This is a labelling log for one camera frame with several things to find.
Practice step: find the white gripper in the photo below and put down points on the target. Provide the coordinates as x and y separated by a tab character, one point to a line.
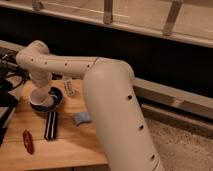
41	79

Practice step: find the white ceramic cup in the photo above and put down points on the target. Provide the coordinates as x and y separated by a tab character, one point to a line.
40	97

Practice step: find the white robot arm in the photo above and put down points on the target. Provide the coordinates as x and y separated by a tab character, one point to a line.
109	97

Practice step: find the dark ceramic bowl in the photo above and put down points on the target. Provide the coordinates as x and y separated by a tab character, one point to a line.
57	96

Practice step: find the clear plastic bottle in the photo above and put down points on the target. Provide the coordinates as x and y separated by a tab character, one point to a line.
68	86

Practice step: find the blue sponge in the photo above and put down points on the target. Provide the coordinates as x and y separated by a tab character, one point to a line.
81	118

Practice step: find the red brown oval object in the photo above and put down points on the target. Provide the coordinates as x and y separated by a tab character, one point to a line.
28	142

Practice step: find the wooden cutting board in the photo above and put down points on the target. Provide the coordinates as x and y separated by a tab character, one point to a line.
74	145

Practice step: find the black equipment with cables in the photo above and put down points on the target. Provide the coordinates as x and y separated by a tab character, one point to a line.
12	76

